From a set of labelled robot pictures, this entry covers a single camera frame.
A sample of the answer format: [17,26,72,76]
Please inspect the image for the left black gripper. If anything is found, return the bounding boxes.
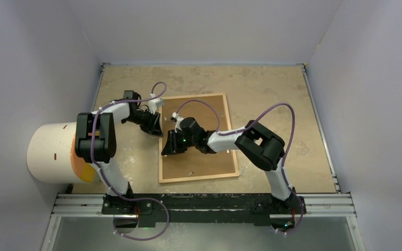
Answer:
[124,109,162,137]

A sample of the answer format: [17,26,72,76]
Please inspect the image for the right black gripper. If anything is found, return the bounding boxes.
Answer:
[162,130,197,156]

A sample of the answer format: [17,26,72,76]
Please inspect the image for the wooden picture frame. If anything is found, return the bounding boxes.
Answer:
[158,92,240,184]

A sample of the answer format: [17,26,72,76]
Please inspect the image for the brown backing board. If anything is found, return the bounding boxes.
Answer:
[162,95,237,180]

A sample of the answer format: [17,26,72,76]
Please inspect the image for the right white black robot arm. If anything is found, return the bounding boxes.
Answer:
[161,117,294,213]

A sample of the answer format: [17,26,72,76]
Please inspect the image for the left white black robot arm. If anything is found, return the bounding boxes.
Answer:
[74,90,164,214]

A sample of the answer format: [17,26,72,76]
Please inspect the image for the white cylinder orange lid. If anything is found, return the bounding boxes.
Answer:
[26,122,99,184]

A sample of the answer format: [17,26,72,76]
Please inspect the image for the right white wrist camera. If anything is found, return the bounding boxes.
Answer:
[171,112,184,132]

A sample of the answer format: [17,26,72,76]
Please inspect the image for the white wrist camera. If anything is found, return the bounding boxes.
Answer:
[147,93,164,114]
[171,112,184,132]

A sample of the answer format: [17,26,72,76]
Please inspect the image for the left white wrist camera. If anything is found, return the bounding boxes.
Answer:
[147,93,164,114]

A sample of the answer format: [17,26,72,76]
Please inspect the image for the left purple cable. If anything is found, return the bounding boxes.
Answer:
[90,82,170,242]

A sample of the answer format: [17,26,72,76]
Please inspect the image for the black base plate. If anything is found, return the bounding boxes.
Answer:
[102,193,307,230]

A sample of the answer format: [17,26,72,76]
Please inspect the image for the aluminium rail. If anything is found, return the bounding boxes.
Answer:
[52,193,356,219]

